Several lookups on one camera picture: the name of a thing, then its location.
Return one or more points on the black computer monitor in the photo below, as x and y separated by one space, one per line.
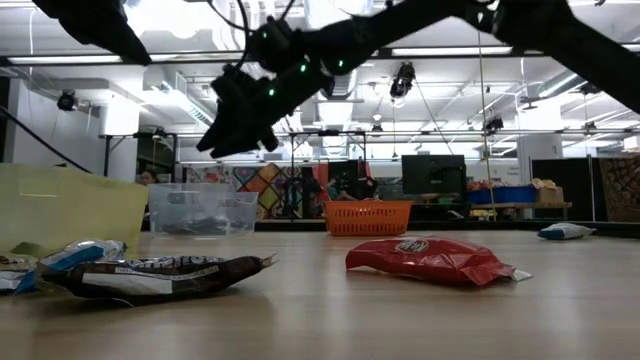
432 175

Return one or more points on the red KitKat candy bar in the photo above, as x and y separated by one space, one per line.
430 257

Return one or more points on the blue storage bin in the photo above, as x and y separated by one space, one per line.
500 194

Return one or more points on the white LED light bar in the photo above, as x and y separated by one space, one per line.
631 47
450 51
50 59

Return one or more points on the black ceiling spotlight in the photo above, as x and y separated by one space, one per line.
66 100
402 80
493 124
590 89

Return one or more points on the floral patterned cloth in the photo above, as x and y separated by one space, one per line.
207 175

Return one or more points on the black overhead frame beam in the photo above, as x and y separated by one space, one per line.
200 55

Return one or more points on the yellow translucent plastic bin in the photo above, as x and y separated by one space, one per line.
65 210

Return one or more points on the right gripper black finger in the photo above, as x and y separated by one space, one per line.
255 135
220 132

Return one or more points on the black table frame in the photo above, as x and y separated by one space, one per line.
450 226

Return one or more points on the brown patterned hanging cloth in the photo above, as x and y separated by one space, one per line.
622 190

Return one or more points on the orange plastic basket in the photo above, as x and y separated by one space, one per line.
367 217

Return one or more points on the background wooden table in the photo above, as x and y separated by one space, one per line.
525 205

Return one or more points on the silver ceiling air duct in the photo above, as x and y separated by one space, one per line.
325 6

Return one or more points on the clear plastic bin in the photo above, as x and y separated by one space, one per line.
200 200

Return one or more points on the brown Hershey's candy bar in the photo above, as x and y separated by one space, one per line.
150 282
170 261
182 227
222 225

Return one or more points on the black partition panel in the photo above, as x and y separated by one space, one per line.
575 175

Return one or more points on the cardboard box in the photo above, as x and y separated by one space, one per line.
549 194

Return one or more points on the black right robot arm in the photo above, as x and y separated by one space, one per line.
500 25

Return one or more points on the colourful patchwork quilt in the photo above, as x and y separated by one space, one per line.
270 190

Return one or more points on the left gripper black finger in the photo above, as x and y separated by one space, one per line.
85 9
115 40

